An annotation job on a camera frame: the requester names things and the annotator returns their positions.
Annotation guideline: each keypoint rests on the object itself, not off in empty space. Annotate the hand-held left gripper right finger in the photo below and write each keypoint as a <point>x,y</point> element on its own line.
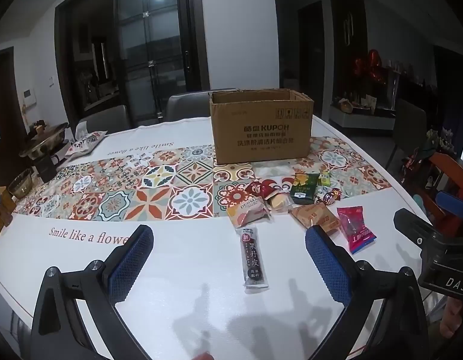
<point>327,266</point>

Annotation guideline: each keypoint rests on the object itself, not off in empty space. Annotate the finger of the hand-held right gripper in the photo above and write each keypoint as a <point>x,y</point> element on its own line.
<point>413,225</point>
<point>452,202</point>

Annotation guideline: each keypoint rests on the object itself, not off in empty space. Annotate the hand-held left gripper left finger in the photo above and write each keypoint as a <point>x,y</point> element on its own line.
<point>132,255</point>

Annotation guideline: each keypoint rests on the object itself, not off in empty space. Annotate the green cracker packet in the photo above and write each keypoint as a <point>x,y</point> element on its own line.
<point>304,189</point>

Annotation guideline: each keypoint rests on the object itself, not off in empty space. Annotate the red heart print packet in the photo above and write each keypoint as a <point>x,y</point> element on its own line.
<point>278,185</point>
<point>254,189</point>

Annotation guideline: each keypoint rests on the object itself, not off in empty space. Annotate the brown cardboard box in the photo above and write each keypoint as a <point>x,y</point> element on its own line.
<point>261,135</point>

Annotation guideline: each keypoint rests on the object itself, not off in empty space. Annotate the orange wooden chair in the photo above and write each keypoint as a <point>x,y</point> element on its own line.
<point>447,174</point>

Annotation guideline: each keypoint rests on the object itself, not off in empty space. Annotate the magenta snack packet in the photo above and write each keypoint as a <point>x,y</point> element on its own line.
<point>355,228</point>

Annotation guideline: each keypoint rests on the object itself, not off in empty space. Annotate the patterned tile print tablecloth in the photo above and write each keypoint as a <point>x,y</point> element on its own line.
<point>179,270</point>

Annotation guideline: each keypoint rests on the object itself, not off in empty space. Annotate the orange brown snack packet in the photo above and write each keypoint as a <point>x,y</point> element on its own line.
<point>316,218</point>

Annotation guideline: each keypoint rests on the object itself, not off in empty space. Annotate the shiny foil wrapped candy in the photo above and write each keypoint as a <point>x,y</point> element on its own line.
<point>327,197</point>

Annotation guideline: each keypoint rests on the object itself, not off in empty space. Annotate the long dark fruit leather packet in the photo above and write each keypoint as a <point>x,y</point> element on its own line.
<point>254,258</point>

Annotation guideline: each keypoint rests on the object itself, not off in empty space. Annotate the clear sandwich cake packet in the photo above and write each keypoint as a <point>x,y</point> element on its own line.
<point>280,203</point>

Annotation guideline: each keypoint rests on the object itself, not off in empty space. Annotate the dark dining chair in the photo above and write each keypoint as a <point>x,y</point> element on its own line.
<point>407,131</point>

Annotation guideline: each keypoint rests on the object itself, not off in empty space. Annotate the small yellow green packet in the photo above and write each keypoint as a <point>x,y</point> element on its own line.
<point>324,179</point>

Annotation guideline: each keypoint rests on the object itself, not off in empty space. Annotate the pink round cake packet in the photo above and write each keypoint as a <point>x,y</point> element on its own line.
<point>248,214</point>

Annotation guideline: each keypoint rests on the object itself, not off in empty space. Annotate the white low sideboard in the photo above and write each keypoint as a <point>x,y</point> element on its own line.
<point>361,118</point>

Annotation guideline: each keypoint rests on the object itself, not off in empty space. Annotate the white patterned snack bag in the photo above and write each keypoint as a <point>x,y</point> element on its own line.
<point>85,143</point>

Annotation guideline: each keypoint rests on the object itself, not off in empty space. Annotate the grey upholstered chair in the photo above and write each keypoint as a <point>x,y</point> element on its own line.
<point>186,107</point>
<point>104,120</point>

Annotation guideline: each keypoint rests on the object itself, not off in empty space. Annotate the metal electric hot pot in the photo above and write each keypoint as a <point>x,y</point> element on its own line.
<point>46,144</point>

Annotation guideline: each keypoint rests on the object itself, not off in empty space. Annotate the red foil balloons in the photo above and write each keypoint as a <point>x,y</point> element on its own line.
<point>370,65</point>

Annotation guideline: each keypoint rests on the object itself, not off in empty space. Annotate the dark glass sliding door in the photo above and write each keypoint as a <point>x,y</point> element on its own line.
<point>141,45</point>

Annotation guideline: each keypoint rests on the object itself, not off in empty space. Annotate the white wall control panel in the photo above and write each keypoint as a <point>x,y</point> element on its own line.
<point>30,97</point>

